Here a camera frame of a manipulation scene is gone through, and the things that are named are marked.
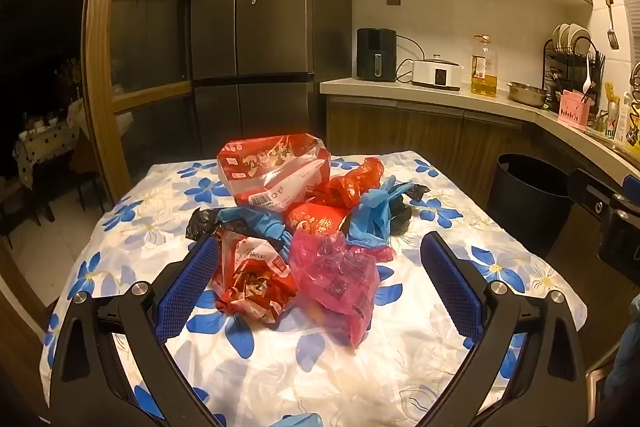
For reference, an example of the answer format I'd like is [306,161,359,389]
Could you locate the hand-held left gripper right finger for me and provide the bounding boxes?
[415,231,588,427]

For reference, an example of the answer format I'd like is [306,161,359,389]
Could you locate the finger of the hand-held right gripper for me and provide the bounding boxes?
[566,167,620,222]
[611,173,640,212]

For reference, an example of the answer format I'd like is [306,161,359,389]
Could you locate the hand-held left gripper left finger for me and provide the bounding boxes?
[50,234,223,427]

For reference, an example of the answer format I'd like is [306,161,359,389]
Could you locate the black trash bin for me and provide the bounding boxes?
[486,153,576,260]

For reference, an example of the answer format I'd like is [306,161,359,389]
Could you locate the red snack bag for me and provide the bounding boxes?
[212,229,298,325]

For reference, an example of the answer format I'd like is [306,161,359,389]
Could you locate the blue disposable glove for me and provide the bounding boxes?
[215,206,292,254]
[347,175,413,263]

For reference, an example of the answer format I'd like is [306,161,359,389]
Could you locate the pink plastic bag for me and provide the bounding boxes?
[290,232,382,348]

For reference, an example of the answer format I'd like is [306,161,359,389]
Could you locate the orange-red plastic bag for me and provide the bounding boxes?
[312,157,386,210]

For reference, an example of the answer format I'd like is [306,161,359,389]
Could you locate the red paper cup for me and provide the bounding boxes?
[284,202,351,235]

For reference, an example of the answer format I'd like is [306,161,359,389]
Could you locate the large red clear plastic bag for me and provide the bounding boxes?
[217,133,331,210]

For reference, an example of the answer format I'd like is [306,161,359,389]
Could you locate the green and white can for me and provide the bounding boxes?
[602,99,621,142]

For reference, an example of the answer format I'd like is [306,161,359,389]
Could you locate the white pump bottle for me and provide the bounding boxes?
[614,92,633,145]

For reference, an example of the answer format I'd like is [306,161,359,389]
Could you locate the pink utensil holder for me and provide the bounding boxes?
[557,89,593,126]

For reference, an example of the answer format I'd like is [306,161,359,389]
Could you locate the stainless steel basin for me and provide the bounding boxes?
[507,81,550,108]

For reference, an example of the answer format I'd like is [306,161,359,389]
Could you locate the black dish rack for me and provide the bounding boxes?
[542,23,603,108]

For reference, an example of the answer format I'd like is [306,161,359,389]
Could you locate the floral tablecloth table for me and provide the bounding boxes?
[40,150,588,427]

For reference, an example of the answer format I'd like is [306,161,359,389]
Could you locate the hanging slotted spatula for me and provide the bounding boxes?
[602,0,618,50]

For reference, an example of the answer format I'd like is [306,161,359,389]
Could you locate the cooking oil bottle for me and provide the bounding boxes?
[470,34,501,98]

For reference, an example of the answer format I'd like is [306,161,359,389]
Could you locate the wooden kitchen counter cabinets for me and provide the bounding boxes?
[320,77,640,228]

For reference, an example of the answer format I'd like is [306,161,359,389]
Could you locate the white electric cooker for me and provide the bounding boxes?
[411,54,463,90]

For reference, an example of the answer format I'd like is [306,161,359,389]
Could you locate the dining table with dotted cloth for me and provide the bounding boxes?
[12,117,83,188]

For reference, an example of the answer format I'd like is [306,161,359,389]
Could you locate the black air fryer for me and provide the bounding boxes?
[356,28,398,82]

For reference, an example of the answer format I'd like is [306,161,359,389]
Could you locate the wooden glass sliding door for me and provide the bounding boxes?
[82,0,223,202]

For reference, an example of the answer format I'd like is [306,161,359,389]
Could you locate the dark steel refrigerator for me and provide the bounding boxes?
[190,0,353,158]

